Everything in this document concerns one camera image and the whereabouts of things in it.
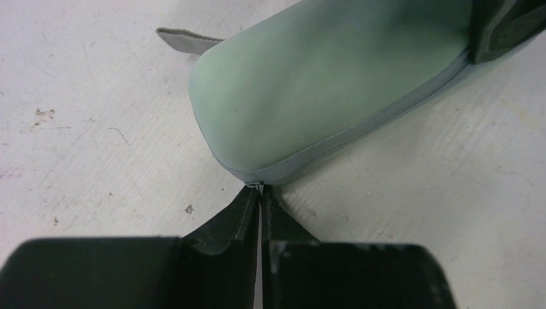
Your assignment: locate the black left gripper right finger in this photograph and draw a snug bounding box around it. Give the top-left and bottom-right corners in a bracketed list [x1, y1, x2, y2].
[261, 186, 456, 308]

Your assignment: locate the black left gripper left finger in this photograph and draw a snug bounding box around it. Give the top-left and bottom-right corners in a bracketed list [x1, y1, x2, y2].
[1, 188, 259, 308]

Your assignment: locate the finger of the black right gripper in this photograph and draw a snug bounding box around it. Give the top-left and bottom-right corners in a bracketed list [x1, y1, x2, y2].
[469, 0, 545, 64]

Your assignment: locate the mint green umbrella case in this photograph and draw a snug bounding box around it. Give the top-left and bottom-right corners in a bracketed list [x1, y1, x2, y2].
[155, 0, 546, 187]

